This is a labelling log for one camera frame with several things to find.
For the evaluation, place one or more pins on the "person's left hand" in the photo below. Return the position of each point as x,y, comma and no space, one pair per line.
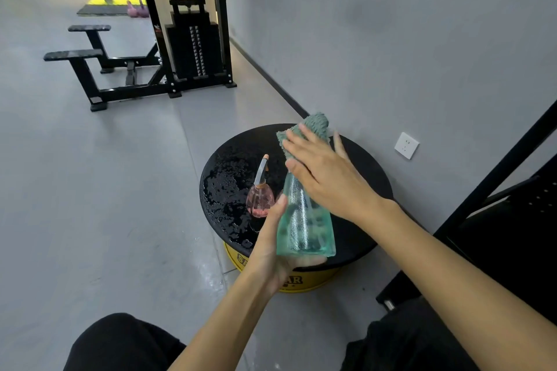
265,262

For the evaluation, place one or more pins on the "person's right hand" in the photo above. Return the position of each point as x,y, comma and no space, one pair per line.
335,179

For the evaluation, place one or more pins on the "green spray bottle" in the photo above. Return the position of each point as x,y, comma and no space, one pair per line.
304,231

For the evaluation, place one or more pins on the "pink spray bottle grey nozzle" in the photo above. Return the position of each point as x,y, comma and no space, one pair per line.
260,203

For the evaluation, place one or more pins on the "green cleaning cloth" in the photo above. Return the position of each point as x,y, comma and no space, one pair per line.
315,123

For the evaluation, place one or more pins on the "black metal rack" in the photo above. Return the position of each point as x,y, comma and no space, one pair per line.
513,231

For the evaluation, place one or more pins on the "person's left forearm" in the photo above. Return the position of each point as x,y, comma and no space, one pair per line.
222,327

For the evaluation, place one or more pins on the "person's right forearm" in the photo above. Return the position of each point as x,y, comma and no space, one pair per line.
457,279

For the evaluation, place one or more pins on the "round black table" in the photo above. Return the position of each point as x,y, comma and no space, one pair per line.
363,170

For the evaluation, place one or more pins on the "pink kettlebell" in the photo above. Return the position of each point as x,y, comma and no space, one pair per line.
143,11
132,11

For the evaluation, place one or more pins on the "yellow exercise mat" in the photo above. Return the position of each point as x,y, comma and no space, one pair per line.
126,0

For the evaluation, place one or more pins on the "grey exercise mat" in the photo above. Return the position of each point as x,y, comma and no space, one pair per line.
98,10

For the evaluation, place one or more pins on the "white wall socket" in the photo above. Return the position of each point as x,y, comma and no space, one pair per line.
407,146

